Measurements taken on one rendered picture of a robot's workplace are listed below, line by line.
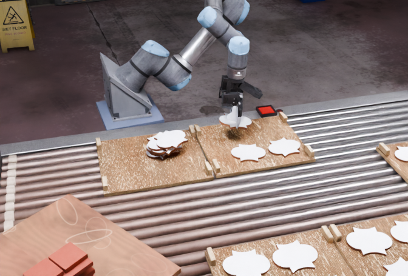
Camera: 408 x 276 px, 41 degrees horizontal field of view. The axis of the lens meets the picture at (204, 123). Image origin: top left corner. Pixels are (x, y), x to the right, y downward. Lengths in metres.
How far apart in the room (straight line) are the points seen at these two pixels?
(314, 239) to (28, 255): 0.88
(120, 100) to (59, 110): 2.00
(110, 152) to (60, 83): 2.70
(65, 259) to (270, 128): 1.22
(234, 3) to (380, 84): 2.69
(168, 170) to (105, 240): 0.52
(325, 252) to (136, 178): 0.74
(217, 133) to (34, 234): 0.92
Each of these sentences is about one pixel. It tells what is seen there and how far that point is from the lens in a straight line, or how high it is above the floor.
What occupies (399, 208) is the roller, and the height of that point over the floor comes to 0.91.
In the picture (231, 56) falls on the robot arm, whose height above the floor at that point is 1.32.
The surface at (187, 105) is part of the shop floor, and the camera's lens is 4.36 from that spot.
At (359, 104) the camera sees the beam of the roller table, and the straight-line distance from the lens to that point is 2.64.
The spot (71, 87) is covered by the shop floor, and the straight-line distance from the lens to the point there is 4.75.
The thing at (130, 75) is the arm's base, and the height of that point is 1.08.
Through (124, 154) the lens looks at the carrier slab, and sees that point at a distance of 2.17.
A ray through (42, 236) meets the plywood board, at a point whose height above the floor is 1.04.
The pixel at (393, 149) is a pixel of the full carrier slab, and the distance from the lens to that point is 2.32.
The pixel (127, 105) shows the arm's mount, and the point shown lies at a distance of 2.49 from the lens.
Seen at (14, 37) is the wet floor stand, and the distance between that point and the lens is 5.53.
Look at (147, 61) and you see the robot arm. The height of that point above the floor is 1.14.
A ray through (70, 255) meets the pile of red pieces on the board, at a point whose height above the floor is 1.20.
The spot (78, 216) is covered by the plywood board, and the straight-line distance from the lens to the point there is 1.75.
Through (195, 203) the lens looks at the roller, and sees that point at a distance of 1.94.
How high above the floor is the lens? 2.17
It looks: 32 degrees down
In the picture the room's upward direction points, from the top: straight up
